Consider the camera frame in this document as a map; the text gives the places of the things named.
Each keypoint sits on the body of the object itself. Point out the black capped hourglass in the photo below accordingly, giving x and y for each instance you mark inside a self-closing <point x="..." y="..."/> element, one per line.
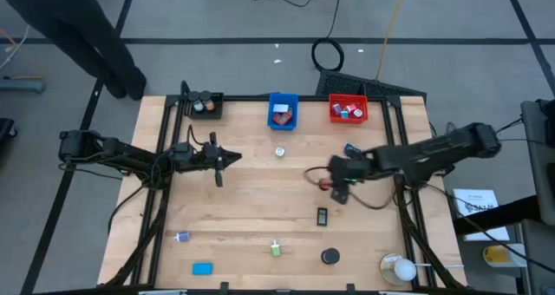
<point x="330" y="256"/>

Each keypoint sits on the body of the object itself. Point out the cyan white USB wall charger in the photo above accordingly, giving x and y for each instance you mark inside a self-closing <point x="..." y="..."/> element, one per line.
<point x="344" y="114"/>

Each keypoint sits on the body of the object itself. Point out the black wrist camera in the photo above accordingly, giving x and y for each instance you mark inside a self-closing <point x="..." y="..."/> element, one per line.
<point x="341" y="195"/>
<point x="206" y="157"/>

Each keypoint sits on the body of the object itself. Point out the black rectangular LCD device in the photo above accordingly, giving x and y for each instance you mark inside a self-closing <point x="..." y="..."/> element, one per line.
<point x="322" y="216"/>

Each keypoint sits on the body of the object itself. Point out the red sand hourglass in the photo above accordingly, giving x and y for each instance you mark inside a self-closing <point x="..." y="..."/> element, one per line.
<point x="324" y="184"/>

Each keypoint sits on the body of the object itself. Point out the red plastic basket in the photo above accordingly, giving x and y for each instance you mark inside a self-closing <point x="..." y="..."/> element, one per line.
<point x="334" y="119"/>

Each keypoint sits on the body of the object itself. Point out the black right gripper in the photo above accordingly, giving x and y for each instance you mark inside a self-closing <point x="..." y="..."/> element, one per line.
<point x="347" y="169"/>

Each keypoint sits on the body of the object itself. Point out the black bar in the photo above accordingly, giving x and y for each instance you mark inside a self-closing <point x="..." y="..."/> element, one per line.
<point x="498" y="217"/>

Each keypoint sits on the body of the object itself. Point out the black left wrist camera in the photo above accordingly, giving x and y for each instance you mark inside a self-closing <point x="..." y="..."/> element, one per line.
<point x="206" y="157"/>

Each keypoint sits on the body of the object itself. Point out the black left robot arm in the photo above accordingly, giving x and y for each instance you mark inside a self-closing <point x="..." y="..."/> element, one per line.
<point x="121" y="154"/>

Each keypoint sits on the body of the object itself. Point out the thin white stick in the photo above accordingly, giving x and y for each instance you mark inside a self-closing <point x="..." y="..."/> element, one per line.
<point x="438" y="265"/>

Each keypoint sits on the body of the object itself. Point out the red white USB wall charger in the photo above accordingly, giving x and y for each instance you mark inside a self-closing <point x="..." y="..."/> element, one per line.
<point x="350" y="108"/>

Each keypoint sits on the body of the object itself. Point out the white sand hourglass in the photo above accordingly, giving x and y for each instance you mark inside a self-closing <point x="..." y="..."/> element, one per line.
<point x="197" y="106"/>

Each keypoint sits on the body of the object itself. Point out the black floor object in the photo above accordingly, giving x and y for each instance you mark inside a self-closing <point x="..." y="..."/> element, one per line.
<point x="5" y="128"/>

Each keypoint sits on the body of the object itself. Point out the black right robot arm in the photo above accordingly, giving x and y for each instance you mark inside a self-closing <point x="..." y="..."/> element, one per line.
<point x="433" y="149"/>

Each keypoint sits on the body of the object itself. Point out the blue plastic basket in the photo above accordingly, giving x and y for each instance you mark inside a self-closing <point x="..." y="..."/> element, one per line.
<point x="271" y="123"/>

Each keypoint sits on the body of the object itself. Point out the cyan rectangular block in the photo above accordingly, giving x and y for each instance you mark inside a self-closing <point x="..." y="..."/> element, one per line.
<point x="202" y="268"/>

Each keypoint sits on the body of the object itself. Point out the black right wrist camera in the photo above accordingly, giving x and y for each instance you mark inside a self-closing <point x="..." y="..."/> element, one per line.
<point x="341" y="195"/>

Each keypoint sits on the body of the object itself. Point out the black table clamp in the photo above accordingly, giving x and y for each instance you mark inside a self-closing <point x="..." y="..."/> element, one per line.
<point x="350" y="287"/>
<point x="224" y="287"/>

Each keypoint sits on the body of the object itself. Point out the white printed booklet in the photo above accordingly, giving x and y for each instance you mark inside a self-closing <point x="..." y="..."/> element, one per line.
<point x="477" y="199"/>

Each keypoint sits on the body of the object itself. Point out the white rectangular LCD device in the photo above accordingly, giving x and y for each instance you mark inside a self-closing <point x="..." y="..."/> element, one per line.
<point x="281" y="107"/>

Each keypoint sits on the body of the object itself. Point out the orange sand hourglass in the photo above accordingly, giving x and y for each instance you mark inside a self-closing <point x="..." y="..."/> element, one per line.
<point x="210" y="106"/>

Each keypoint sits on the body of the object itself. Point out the black metal table frame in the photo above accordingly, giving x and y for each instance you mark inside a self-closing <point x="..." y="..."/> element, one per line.
<point x="243" y="98"/>

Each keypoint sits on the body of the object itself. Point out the black shallow tray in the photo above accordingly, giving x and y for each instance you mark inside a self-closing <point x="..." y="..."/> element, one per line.
<point x="219" y="113"/>

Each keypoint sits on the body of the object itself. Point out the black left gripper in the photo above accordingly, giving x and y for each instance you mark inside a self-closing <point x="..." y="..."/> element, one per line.
<point x="219" y="178"/>

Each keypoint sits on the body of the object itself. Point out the black floor mat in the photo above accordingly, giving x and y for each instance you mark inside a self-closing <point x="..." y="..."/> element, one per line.
<point x="347" y="84"/>

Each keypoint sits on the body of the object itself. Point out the person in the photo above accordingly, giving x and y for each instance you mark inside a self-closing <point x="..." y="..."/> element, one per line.
<point x="65" y="17"/>

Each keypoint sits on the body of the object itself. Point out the green white USB wall charger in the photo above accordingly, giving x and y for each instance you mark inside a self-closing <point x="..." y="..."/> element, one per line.
<point x="279" y="152"/>
<point x="276" y="248"/>

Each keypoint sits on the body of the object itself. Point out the grey box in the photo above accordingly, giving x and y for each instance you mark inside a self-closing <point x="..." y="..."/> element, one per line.
<point x="537" y="260"/>

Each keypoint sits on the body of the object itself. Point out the white ball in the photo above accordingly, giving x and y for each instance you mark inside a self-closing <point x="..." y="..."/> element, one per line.
<point x="405" y="270"/>

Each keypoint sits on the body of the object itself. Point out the blue rectangular LCD device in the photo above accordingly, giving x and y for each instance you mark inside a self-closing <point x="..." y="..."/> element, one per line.
<point x="350" y="148"/>

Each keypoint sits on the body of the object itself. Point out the grey floor stand base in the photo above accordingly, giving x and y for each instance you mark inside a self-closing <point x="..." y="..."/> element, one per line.
<point x="21" y="86"/>

